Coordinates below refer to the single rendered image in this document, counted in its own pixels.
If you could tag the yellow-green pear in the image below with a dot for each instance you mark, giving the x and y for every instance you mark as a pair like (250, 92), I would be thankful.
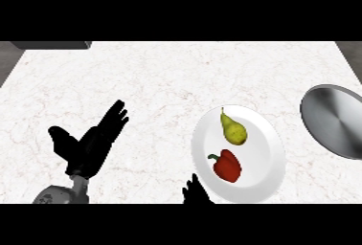
(234, 131)

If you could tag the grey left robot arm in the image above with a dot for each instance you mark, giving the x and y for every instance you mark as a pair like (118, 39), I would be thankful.
(71, 193)

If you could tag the red bell pepper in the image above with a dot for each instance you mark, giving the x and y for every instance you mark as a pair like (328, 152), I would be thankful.
(228, 166)

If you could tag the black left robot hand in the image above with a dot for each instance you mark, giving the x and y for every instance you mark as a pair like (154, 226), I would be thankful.
(89, 150)

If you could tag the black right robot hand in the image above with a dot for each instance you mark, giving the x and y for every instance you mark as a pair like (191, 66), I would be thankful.
(195, 194)

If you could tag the white plate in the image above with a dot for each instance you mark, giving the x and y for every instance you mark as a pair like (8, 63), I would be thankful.
(254, 178)

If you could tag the dark grey appliance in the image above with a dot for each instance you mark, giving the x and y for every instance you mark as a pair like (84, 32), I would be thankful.
(52, 44)

